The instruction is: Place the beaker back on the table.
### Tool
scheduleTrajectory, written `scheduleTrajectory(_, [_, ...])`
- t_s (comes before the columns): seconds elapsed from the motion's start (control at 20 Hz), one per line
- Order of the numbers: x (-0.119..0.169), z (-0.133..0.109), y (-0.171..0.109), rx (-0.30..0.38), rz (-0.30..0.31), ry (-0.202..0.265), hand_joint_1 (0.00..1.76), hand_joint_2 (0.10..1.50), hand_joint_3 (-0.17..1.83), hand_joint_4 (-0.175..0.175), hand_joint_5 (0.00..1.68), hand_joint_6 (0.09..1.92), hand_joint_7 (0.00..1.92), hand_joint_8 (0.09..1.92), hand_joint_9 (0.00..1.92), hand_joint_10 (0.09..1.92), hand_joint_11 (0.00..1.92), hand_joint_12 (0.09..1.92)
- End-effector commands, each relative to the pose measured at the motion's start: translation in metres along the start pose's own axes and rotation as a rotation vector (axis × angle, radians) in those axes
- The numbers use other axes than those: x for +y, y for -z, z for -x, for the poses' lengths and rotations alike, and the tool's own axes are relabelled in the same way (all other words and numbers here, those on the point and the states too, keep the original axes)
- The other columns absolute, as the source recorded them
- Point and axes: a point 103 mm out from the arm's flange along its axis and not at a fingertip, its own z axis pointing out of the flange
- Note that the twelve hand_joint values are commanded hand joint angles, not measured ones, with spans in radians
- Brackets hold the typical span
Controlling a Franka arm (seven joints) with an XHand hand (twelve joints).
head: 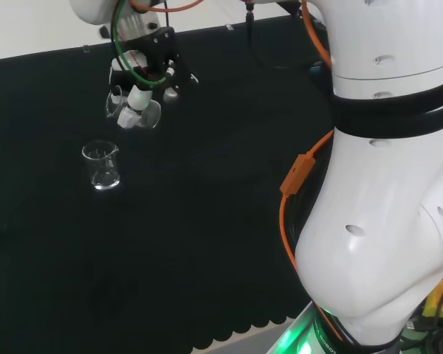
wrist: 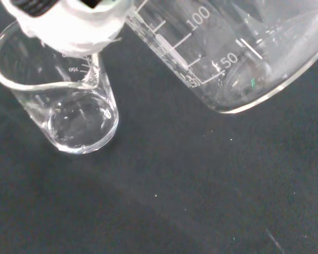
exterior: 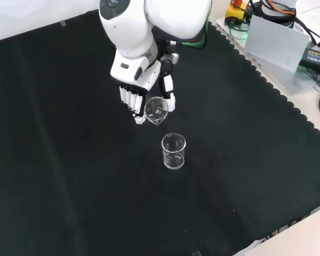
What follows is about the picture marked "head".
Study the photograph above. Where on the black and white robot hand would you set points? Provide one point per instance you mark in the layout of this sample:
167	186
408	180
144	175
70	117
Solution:
158	55

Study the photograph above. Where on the clear glass beaker with graduations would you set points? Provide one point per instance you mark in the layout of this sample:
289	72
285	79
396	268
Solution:
153	115

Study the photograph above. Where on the small clear glass beaker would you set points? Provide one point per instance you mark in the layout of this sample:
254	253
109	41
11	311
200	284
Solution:
102	173

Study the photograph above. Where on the black bench cloth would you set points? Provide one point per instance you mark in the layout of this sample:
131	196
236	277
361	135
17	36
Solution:
192	206

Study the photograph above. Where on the yellow stop button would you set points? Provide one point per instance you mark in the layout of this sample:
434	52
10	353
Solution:
437	298

